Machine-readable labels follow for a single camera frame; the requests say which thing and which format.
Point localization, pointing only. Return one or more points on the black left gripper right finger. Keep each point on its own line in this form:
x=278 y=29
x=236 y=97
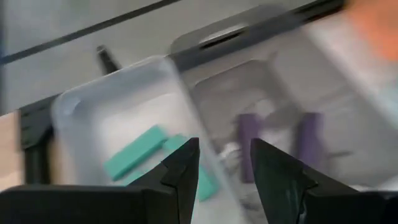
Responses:
x=280 y=186

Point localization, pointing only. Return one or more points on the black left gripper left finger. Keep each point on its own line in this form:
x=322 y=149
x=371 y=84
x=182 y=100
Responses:
x=174 y=186

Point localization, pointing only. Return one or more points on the teal wooden block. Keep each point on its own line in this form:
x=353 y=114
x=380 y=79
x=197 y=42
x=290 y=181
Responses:
x=207 y=186
x=135 y=153

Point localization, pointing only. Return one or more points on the purple wooden block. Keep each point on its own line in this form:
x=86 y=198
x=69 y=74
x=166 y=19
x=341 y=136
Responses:
x=311 y=137
x=247 y=127

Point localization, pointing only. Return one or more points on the clear plastic bin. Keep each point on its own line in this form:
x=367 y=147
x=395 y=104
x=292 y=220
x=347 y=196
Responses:
x=109 y=102

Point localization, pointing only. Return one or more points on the grey plastic bin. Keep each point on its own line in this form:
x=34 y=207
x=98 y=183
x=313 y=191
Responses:
x=280 y=77

